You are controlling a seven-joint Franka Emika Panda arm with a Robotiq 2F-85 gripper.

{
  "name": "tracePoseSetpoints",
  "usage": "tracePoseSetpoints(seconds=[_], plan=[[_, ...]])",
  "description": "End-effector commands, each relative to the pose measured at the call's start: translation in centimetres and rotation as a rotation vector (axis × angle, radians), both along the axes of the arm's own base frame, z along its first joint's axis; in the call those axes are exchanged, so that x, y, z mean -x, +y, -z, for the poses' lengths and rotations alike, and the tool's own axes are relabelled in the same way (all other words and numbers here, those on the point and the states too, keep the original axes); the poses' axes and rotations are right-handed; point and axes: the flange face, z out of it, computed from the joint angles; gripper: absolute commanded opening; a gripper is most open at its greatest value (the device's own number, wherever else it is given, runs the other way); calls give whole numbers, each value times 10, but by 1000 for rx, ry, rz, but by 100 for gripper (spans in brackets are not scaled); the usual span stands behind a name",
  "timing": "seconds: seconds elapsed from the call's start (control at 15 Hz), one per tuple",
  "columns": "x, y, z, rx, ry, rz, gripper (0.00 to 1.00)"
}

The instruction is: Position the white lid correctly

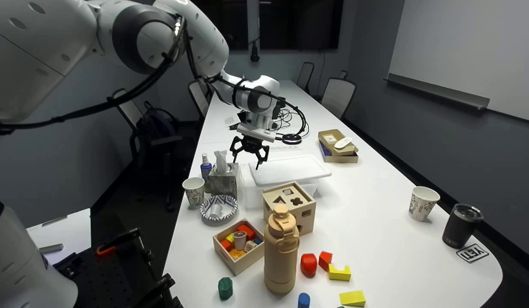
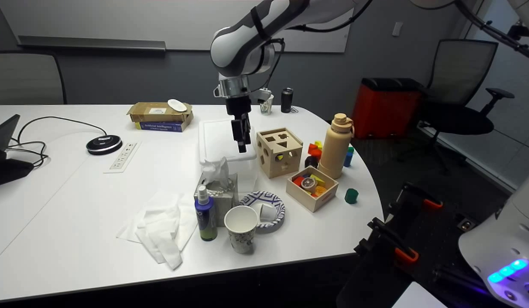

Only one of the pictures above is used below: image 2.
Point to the small yellow wooden block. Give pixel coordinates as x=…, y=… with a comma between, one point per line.
x=321, y=192

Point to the crumpled white wipes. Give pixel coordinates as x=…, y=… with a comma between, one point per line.
x=161, y=233

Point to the natural wooden cylinder block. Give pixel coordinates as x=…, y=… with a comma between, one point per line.
x=309, y=183

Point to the black round puck device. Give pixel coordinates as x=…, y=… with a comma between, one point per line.
x=103, y=144

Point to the printed paper cup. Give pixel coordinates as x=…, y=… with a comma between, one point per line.
x=242, y=224

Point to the black armrest office chair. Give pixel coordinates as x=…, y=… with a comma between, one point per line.
x=463, y=86

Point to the blue patterned paper plate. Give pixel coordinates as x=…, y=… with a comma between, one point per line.
x=274, y=202

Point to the tan insulated water bottle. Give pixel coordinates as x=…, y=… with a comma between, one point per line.
x=334, y=151

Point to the orange wooden block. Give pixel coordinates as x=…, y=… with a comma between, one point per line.
x=300, y=181

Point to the red bin with black lid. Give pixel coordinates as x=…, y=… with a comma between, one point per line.
x=386, y=108

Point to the black stand with orange clamps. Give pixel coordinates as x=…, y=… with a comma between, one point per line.
x=384, y=257

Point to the notched yellow wooden block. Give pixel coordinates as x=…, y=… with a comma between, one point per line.
x=317, y=144

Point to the white oval object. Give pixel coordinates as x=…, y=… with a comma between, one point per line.
x=177, y=104

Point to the small white cup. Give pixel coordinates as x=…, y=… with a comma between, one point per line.
x=268, y=212

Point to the grey mesh office chair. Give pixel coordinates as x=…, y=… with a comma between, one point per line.
x=24, y=77

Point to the green wooden cylinder block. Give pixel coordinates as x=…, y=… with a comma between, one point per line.
x=351, y=195

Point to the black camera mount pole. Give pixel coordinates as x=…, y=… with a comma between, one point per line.
x=497, y=31

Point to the square red wooden block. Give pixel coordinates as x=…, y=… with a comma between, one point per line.
x=315, y=151

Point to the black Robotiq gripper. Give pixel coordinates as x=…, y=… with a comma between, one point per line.
x=238, y=106

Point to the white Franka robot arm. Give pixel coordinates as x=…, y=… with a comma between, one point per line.
x=257, y=39

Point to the wooden shape sorter box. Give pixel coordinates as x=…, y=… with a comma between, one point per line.
x=280, y=152

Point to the black travel tumbler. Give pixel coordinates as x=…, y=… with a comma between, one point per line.
x=286, y=99

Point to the wall whiteboard with tray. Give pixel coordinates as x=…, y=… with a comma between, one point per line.
x=132, y=22

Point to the clear plastic container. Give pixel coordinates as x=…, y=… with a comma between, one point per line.
x=247, y=168

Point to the blue flat box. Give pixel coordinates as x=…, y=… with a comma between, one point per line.
x=161, y=127

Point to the blue wooden block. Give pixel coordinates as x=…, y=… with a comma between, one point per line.
x=348, y=156

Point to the white power strip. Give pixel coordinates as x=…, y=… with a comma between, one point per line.
x=122, y=158

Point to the small wooden tray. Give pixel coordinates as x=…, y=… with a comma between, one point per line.
x=309, y=199

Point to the white wall switch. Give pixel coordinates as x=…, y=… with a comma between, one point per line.
x=396, y=29

